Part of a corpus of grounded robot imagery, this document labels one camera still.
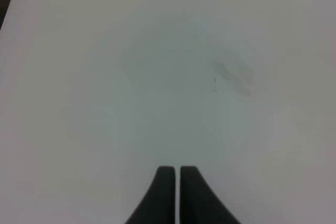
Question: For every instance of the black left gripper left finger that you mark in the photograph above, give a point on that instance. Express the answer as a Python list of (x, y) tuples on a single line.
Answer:
[(158, 204)]

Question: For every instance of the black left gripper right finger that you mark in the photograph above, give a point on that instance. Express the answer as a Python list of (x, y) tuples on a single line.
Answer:
[(198, 203)]

